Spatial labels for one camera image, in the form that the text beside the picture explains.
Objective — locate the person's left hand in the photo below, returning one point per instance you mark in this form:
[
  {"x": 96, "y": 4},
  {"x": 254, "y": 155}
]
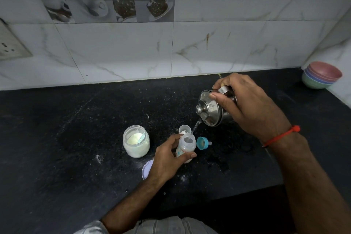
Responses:
[{"x": 164, "y": 164}]

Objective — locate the person's right hand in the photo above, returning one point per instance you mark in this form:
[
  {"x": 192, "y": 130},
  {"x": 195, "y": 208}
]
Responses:
[{"x": 252, "y": 107}]

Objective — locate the person's left thumb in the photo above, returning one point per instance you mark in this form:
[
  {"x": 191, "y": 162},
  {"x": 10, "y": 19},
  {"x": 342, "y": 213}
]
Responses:
[{"x": 187, "y": 156}]

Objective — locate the person's right thumb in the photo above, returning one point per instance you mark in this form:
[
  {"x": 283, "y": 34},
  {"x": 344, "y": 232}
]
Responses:
[{"x": 220, "y": 102}]

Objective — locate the clear baby bottle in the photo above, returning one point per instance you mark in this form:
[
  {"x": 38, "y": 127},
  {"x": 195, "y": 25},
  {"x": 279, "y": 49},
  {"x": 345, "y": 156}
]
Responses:
[{"x": 187, "y": 143}]

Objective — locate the steel kettle with lid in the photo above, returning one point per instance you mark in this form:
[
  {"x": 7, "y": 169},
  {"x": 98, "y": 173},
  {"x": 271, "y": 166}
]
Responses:
[{"x": 211, "y": 111}]

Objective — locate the person's left forearm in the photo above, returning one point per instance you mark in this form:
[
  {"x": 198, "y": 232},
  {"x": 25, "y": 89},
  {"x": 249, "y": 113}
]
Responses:
[{"x": 129, "y": 206}]

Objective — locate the person's right forearm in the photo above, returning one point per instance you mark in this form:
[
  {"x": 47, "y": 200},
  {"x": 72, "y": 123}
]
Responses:
[{"x": 309, "y": 184}]

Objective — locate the clear bottle cap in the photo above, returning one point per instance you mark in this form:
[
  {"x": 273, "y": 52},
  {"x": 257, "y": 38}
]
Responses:
[{"x": 185, "y": 129}]

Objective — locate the lilac jar lid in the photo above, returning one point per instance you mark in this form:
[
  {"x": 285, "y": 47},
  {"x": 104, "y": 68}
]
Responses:
[{"x": 146, "y": 170}]

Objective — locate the glass jar of milk powder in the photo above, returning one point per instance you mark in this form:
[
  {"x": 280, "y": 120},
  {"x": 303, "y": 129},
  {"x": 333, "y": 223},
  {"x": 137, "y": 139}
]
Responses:
[{"x": 136, "y": 143}]

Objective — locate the red thread wristband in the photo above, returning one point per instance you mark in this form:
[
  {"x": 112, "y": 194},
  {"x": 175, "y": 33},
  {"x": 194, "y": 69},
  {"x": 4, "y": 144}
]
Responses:
[{"x": 282, "y": 135}]

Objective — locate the grey shirt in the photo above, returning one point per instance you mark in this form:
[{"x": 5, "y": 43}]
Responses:
[{"x": 170, "y": 227}]

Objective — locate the green bowl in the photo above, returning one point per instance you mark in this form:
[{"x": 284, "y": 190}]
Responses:
[{"x": 311, "y": 83}]

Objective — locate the blue bowl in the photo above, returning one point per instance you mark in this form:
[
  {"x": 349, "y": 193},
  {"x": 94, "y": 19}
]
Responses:
[{"x": 315, "y": 79}]

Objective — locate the purple bowl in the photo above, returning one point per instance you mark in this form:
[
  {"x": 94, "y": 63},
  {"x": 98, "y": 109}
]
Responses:
[{"x": 318, "y": 77}]

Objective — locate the pink bowl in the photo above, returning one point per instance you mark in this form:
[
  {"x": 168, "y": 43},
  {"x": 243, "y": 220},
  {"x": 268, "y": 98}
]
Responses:
[{"x": 326, "y": 69}]

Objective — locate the wall socket plate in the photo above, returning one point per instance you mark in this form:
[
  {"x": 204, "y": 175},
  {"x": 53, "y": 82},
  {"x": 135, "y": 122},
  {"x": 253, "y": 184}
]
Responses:
[{"x": 11, "y": 46}]

